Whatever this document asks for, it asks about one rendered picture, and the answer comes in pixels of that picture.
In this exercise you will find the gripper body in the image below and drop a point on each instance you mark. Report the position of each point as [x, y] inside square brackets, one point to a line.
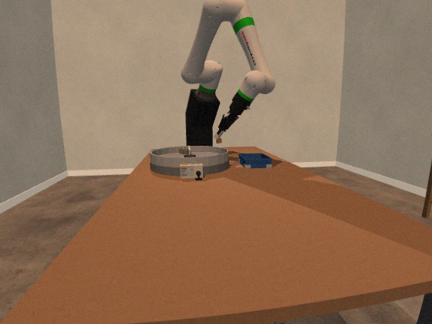
[233, 110]

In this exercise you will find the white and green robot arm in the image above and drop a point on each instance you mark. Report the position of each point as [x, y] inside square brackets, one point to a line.
[208, 74]

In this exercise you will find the blue crate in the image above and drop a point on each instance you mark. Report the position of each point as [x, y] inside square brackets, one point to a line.
[249, 161]

